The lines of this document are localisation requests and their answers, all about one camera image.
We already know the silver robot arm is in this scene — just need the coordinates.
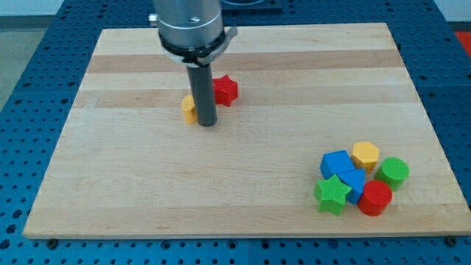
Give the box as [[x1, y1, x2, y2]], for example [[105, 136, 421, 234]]
[[149, 0, 238, 127]]

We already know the blue cube block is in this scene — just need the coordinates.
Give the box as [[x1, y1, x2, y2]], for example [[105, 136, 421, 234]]
[[319, 150, 355, 180]]

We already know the green star block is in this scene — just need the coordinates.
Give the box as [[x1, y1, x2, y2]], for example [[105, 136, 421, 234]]
[[313, 174, 352, 216]]

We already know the red cylinder block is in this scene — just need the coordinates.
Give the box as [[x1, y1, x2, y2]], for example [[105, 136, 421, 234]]
[[358, 180, 393, 216]]

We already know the yellow heart block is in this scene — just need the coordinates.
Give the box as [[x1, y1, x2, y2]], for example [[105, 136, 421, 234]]
[[181, 95, 197, 124]]

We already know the green cylinder block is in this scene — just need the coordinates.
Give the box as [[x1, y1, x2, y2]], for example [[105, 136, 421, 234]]
[[375, 157, 410, 191]]

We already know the red star block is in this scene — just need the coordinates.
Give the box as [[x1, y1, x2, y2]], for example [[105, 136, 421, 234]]
[[213, 74, 238, 107]]

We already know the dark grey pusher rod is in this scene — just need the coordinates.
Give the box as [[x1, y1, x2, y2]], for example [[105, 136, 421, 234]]
[[187, 65, 218, 127]]

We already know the blue triangle block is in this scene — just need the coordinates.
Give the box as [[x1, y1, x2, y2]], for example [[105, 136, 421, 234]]
[[338, 169, 366, 205]]

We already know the wooden board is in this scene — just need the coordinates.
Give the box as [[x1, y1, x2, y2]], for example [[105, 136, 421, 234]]
[[23, 23, 470, 239]]

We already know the yellow hexagon block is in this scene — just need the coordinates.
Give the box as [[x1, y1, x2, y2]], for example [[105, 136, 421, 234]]
[[351, 141, 380, 174]]

